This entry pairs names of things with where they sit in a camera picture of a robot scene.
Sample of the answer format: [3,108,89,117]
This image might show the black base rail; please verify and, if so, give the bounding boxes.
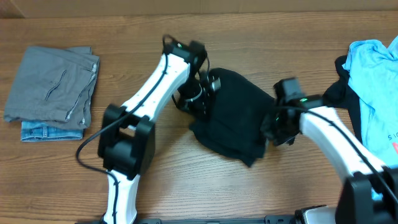
[74,205,351,224]

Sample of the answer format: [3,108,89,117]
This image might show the light blue shirt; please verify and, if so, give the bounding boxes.
[341,34,398,202]

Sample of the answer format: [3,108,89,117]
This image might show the black shorts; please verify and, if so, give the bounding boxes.
[189,68,274,167]

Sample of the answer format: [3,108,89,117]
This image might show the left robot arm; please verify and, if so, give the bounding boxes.
[98,39,221,223]

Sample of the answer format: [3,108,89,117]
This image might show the black garment under shirt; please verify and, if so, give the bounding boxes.
[323,55,362,142]

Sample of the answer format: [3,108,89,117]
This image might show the folded blue jeans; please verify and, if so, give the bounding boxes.
[21,121,83,142]

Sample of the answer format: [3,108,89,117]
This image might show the folded grey shorts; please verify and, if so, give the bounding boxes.
[4,46,100,129]

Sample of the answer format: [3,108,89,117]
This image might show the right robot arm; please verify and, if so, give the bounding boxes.
[261,78,397,224]

